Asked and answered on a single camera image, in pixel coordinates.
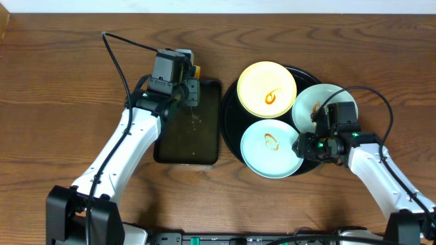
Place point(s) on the light blue plate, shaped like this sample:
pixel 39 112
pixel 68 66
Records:
pixel 266 148

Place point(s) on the green yellow sponge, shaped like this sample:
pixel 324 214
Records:
pixel 196 72

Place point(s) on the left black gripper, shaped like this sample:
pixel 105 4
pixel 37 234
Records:
pixel 192 92

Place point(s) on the yellow plate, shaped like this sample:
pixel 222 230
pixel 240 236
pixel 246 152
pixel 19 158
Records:
pixel 266 89

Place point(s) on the round black tray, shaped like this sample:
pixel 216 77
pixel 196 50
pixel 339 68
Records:
pixel 234 120

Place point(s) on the black rectangular water tray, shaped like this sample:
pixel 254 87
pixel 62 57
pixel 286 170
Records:
pixel 192 137

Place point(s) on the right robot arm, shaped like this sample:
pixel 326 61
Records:
pixel 410 215

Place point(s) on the pale green plate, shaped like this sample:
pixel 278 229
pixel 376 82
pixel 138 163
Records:
pixel 308 102

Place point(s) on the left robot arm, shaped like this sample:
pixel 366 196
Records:
pixel 88 211

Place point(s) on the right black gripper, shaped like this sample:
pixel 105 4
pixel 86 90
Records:
pixel 304 145

